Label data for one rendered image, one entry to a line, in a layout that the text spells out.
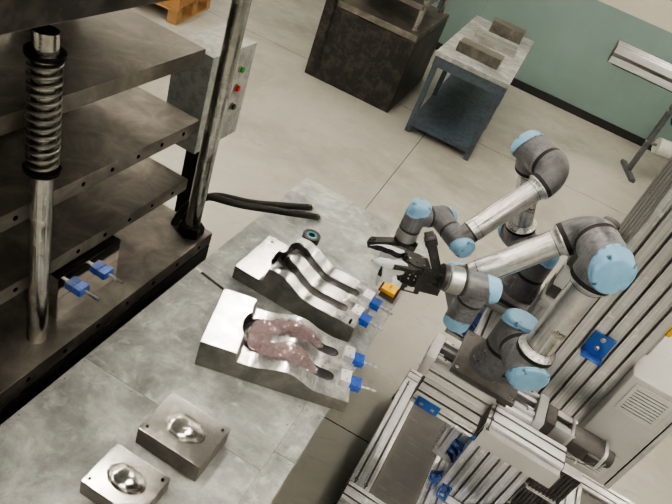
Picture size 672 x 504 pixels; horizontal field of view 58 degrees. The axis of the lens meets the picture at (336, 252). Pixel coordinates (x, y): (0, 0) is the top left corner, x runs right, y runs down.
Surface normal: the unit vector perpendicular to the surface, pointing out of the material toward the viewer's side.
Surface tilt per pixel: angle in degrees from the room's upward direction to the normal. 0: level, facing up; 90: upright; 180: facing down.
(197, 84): 90
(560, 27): 90
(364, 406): 0
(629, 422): 90
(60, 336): 0
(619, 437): 90
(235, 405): 0
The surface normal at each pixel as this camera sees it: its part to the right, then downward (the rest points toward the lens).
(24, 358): 0.31, -0.75
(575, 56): -0.37, 0.48
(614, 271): 0.03, 0.51
